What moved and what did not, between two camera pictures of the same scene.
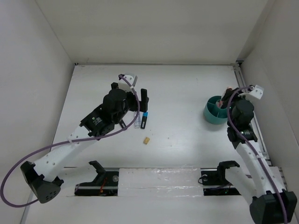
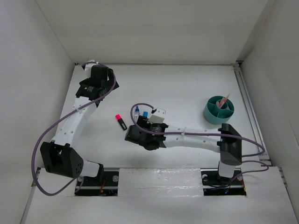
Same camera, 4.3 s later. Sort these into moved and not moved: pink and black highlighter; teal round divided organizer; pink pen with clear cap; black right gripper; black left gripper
Moved: black left gripper; black right gripper
Not moved: pink and black highlighter; teal round divided organizer; pink pen with clear cap
